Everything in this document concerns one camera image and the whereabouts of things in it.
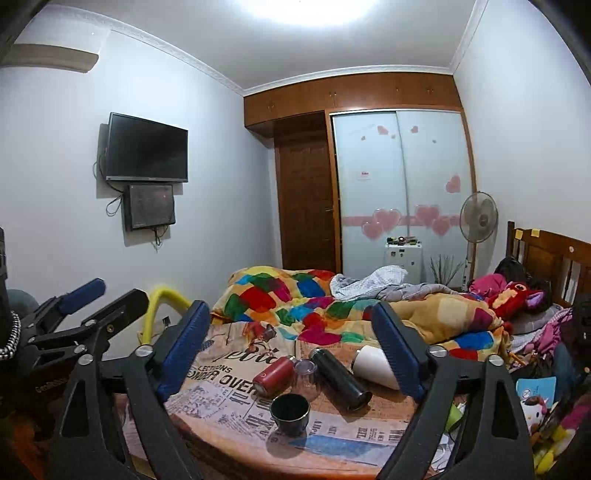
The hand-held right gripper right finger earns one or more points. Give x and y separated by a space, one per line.
398 350

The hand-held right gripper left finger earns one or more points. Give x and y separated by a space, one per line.
184 350

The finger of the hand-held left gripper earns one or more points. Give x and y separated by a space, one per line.
83 293
111 318

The white cup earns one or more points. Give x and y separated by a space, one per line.
371 364

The clear glass cup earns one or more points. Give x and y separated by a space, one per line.
306 381

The black cup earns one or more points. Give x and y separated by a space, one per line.
290 415

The yellow padded tube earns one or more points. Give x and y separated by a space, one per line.
161 300

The black thermos bottle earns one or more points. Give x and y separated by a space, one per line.
339 378

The newspaper print bed sheet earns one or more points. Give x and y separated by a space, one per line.
231 397

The grey crumpled cloth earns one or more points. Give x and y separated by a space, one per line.
369 281

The small white cabinet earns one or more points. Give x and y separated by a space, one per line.
403 261

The dried plant bundle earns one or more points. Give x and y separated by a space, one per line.
445 272

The red bottle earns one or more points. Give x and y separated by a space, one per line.
274 376

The pink cloth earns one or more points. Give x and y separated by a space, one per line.
487 282

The colourful patchwork blanket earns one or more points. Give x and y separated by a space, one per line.
286 300

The red plush toy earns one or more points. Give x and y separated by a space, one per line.
512 297

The light blue book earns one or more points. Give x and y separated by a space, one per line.
535 387

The white cat plush toy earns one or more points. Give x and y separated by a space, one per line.
535 410

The white standing fan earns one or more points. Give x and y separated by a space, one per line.
479 217

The wooden wardrobe with sliding doors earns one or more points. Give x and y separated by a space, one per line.
401 184

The dark cloth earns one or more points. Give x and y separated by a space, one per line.
575 350

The brown wooden door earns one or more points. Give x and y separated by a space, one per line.
304 198

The wooden headboard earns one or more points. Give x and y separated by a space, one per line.
554 258

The yellow plush toy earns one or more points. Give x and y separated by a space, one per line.
554 450

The small dark wall monitor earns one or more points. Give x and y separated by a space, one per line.
150 206

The wall-mounted black television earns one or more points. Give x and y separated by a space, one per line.
147 147

